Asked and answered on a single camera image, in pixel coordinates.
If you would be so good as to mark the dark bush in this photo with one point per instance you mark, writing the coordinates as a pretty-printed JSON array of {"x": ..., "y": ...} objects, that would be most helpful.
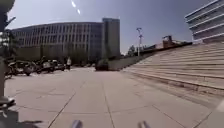
[{"x": 101, "y": 65}]

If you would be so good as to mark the tree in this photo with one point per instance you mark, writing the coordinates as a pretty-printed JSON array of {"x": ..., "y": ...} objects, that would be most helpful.
[{"x": 132, "y": 50}]

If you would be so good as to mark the pale paved plaza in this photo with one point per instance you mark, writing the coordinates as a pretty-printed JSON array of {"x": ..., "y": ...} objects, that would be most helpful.
[{"x": 100, "y": 96}]

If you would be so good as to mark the person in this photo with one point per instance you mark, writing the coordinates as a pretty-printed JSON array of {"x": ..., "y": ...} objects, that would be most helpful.
[{"x": 69, "y": 62}]

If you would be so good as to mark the curved grey office building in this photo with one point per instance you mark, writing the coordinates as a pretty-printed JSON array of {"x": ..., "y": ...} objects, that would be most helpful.
[{"x": 66, "y": 38}]

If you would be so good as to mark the robot's own part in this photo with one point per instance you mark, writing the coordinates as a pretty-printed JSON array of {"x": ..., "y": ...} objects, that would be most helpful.
[
  {"x": 76, "y": 124},
  {"x": 144, "y": 124}
]

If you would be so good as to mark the wide stone staircase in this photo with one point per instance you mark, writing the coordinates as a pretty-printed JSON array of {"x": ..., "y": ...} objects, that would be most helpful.
[{"x": 186, "y": 65}]

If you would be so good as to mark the white tiered building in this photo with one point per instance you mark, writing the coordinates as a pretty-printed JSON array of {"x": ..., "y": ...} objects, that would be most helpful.
[{"x": 208, "y": 20}]

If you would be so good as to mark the low concrete wall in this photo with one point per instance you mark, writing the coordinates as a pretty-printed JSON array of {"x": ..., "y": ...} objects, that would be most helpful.
[{"x": 125, "y": 62}]

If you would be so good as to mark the pale lamp post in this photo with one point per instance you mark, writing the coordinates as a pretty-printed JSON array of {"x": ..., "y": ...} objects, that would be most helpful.
[{"x": 139, "y": 38}]

